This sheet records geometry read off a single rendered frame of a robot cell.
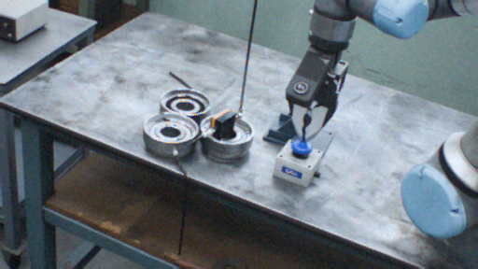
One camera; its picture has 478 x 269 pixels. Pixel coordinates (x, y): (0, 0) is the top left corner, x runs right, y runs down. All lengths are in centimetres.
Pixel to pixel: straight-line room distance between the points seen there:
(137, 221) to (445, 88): 174
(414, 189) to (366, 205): 25
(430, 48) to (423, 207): 187
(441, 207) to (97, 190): 86
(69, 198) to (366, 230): 70
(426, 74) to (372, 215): 171
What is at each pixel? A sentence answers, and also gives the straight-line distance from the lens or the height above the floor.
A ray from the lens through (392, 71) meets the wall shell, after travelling 290.
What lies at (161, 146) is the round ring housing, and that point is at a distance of 123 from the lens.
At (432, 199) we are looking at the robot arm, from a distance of 98.
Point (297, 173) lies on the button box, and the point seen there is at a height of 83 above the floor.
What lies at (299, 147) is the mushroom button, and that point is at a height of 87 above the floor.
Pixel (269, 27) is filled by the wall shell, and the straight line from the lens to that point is 301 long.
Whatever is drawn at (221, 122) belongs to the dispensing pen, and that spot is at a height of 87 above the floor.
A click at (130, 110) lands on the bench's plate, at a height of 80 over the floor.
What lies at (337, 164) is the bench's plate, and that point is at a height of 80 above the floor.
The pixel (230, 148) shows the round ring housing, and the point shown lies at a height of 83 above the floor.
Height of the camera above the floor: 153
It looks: 33 degrees down
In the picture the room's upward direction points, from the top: 9 degrees clockwise
